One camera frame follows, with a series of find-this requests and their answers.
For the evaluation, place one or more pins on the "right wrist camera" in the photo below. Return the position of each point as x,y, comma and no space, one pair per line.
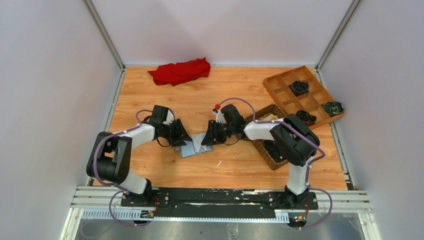
219,117

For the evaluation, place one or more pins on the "cards in basket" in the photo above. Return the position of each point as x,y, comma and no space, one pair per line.
268,117

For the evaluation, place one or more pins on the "black rolled belt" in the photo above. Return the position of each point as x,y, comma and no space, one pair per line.
299,88

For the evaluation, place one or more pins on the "dark brown rolled belt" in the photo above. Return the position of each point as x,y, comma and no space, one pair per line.
307,118

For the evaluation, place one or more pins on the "wooden compartment tray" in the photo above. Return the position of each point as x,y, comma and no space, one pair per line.
277,87

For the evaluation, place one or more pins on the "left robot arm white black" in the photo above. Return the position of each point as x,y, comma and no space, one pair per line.
109,161

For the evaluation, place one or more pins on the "aluminium frame rail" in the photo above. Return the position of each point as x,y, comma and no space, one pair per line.
104,203

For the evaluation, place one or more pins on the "white credit card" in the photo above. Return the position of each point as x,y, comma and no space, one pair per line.
198,147

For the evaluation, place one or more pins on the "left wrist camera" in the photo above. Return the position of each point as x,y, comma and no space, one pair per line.
170,117

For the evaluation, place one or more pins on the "blue yellow rolled tie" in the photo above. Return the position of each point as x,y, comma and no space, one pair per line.
333,108

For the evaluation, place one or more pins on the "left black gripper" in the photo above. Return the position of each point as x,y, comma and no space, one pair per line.
175,131

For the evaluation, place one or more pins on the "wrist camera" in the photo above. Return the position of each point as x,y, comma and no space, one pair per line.
170,117
219,117

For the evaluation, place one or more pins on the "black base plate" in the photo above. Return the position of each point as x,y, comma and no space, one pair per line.
220,203

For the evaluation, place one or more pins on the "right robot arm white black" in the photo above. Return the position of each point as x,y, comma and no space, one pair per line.
289,137

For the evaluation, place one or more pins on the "red cloth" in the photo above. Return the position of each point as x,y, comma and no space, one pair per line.
181,72

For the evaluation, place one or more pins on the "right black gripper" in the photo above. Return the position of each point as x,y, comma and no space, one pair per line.
216,130

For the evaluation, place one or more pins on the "woven wicker basket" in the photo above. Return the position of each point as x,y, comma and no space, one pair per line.
260,145

